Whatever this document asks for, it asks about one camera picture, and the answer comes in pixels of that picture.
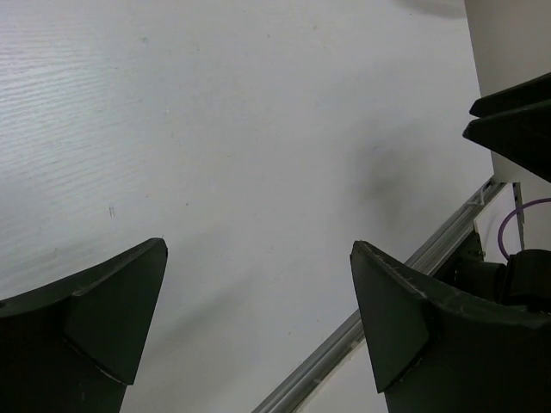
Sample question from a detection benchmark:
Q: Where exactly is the aluminium table edge rail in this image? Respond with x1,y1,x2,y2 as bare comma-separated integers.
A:
255,179,504,412

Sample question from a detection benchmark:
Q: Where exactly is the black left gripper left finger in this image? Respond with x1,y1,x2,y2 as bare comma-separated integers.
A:
1,238,168,412

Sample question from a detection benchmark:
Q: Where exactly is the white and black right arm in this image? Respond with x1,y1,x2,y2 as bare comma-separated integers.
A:
455,73,550,312

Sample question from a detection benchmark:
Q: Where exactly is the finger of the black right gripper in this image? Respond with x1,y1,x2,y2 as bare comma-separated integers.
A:
463,109,550,182
469,73,551,117

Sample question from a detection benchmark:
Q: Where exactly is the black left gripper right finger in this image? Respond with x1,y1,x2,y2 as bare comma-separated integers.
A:
349,239,551,413

